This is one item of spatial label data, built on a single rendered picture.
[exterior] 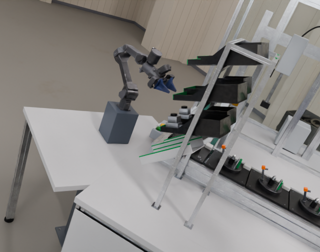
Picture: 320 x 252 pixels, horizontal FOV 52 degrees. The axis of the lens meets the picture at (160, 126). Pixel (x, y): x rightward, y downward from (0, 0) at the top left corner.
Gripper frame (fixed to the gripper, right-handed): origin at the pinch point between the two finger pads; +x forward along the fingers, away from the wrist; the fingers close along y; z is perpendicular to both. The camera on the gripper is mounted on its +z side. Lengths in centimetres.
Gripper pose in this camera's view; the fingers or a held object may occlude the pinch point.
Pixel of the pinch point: (168, 87)
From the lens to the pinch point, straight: 164.7
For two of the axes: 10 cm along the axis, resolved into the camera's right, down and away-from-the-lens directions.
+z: 5.3, -7.0, -4.8
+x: 6.7, 6.9, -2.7
